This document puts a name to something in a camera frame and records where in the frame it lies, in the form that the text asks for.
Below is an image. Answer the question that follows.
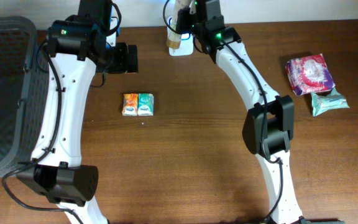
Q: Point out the white green cream tube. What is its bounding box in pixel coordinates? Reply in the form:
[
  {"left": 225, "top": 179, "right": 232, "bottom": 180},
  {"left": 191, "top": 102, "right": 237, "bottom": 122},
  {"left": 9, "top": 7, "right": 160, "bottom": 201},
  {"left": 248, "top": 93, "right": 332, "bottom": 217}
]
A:
[{"left": 167, "top": 0, "right": 192, "bottom": 50}]

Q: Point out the orange pocket tissue pack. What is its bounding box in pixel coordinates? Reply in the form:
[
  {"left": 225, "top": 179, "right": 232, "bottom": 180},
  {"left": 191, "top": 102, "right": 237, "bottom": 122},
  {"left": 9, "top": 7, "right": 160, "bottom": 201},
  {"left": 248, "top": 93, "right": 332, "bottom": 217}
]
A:
[{"left": 122, "top": 93, "right": 139, "bottom": 116}]

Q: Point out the teal pocket tissue pack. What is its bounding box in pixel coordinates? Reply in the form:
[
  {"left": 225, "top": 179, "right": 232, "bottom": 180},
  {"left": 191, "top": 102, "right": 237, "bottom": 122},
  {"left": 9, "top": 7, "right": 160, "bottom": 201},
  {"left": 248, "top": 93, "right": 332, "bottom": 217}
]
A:
[{"left": 137, "top": 93, "right": 154, "bottom": 116}]

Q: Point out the red purple tissue pack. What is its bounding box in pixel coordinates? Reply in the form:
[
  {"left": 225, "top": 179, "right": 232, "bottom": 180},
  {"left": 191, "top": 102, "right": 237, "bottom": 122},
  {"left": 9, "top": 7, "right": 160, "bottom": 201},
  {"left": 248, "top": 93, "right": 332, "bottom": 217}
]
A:
[{"left": 285, "top": 54, "right": 336, "bottom": 96}]

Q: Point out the teal wipes packet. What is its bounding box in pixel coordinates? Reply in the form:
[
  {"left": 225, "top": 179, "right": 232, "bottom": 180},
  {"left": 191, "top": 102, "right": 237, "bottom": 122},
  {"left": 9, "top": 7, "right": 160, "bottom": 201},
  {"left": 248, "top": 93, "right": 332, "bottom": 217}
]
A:
[{"left": 311, "top": 88, "right": 349, "bottom": 116}]

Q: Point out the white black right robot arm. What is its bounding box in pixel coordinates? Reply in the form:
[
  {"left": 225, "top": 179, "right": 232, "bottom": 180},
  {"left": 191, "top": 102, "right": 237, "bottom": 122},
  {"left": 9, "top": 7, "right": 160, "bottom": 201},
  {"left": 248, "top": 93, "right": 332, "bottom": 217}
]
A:
[{"left": 172, "top": 1, "right": 306, "bottom": 223}]

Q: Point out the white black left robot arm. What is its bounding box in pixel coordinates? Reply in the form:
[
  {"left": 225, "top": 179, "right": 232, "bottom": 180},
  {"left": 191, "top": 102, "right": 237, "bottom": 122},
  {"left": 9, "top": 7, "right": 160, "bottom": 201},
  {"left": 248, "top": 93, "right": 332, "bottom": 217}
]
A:
[{"left": 16, "top": 0, "right": 139, "bottom": 223}]

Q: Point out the white barcode scanner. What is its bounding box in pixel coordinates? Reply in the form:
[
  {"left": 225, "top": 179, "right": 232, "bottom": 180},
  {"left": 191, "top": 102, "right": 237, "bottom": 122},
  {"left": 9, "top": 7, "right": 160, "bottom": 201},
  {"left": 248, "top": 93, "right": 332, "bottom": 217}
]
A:
[{"left": 167, "top": 28, "right": 194, "bottom": 57}]

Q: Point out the grey plastic basket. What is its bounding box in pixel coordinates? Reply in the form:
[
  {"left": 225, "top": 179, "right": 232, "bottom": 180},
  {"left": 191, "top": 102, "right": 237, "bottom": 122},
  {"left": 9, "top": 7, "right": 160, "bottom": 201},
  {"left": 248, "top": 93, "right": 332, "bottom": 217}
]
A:
[{"left": 0, "top": 16, "right": 49, "bottom": 178}]

